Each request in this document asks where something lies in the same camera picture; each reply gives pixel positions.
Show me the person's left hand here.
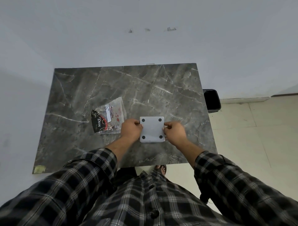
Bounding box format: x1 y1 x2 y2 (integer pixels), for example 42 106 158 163
120 119 143 144

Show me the person's right hand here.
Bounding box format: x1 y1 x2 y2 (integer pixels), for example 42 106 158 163
163 121 187 147

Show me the clear plastic packet with label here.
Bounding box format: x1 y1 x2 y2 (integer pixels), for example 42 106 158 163
91 97 127 135

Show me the white square device with feet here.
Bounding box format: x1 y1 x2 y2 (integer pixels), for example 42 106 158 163
139 116 165 143

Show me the person's right forearm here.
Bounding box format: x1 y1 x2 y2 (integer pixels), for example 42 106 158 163
174 141 298 226

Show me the plaid shirt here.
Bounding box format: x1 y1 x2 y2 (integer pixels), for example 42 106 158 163
79 166 235 226

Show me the black waste bin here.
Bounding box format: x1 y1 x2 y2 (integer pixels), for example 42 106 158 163
203 89 221 114

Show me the person's foot in sandal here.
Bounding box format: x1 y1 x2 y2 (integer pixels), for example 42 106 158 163
155 165 167 178

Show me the person's left forearm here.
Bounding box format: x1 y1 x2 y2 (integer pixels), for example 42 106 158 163
0 139 135 226

